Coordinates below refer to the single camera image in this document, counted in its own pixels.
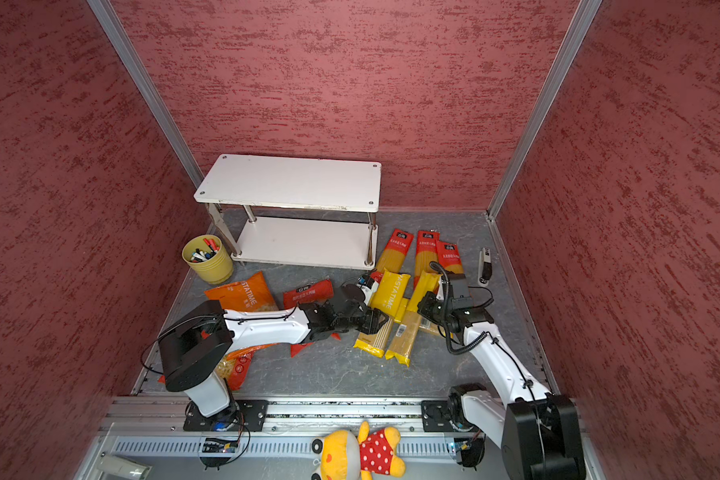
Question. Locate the red macaroni bag centre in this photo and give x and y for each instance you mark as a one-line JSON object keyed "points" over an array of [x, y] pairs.
{"points": [[315, 292]]}

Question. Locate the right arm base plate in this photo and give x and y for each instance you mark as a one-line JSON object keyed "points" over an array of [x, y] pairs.
{"points": [[436, 416]]}

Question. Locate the red spaghetti pack right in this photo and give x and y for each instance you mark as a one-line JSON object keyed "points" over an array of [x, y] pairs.
{"points": [[449, 257]]}

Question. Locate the red macaroni bag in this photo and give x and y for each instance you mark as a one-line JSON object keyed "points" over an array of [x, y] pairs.
{"points": [[233, 369], [315, 292]]}

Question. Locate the yellow spaghetti pack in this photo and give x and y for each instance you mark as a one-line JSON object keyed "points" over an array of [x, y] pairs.
{"points": [[401, 345], [387, 291], [400, 313]]}

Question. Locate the yellow plush toy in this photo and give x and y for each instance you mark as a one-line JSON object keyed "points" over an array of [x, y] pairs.
{"points": [[343, 455]]}

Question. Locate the yellow pen cup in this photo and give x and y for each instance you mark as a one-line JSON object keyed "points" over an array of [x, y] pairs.
{"points": [[207, 257]]}

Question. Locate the red spaghetti pack left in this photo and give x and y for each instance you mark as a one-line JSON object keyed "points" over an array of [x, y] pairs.
{"points": [[394, 253]]}

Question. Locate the right aluminium corner post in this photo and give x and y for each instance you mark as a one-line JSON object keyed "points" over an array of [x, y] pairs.
{"points": [[579, 26]]}

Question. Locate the aluminium corner post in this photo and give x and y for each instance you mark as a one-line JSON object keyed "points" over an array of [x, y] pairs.
{"points": [[113, 28], [579, 26]]}

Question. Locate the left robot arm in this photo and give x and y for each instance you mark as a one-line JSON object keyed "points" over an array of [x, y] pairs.
{"points": [[187, 353]]}

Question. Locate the red macaroni bag left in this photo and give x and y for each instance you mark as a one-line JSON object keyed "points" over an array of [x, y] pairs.
{"points": [[233, 369]]}

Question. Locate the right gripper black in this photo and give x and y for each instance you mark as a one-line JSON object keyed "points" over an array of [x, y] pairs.
{"points": [[425, 308]]}

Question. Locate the red spaghetti pack middle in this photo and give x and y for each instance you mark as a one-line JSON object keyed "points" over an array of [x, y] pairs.
{"points": [[426, 252]]}

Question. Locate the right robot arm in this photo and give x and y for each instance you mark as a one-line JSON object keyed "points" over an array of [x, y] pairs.
{"points": [[537, 431]]}

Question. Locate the white two-tier shelf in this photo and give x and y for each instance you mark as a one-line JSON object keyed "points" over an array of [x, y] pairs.
{"points": [[237, 184]]}

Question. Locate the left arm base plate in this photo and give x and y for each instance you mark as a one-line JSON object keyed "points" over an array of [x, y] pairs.
{"points": [[240, 416]]}

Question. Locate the left aluminium corner post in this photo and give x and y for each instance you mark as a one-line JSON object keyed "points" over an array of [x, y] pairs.
{"points": [[113, 28]]}

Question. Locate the orange macaroni bag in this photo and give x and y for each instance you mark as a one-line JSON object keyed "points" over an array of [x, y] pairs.
{"points": [[252, 295]]}

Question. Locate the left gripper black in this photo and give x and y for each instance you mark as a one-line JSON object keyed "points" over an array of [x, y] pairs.
{"points": [[372, 319]]}

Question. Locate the red spaghetti pack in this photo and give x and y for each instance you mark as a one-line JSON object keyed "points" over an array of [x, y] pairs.
{"points": [[449, 257], [394, 253], [426, 252]]}

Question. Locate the small white black device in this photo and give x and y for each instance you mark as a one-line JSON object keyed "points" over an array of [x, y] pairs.
{"points": [[485, 267]]}

